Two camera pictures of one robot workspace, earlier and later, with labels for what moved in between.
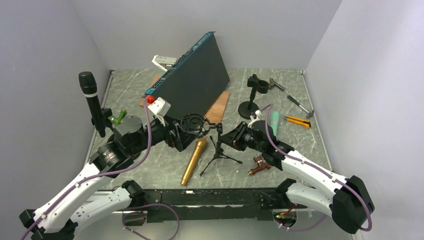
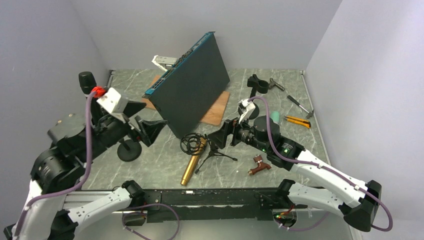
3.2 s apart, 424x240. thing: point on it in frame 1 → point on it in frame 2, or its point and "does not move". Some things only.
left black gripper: x=181 y=140 → x=149 y=131
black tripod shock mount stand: x=198 y=124 → x=193 y=143
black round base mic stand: x=246 y=109 does not move
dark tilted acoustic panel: x=193 y=79 does not move
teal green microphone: x=274 y=121 does not move
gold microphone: x=200 y=144 does not move
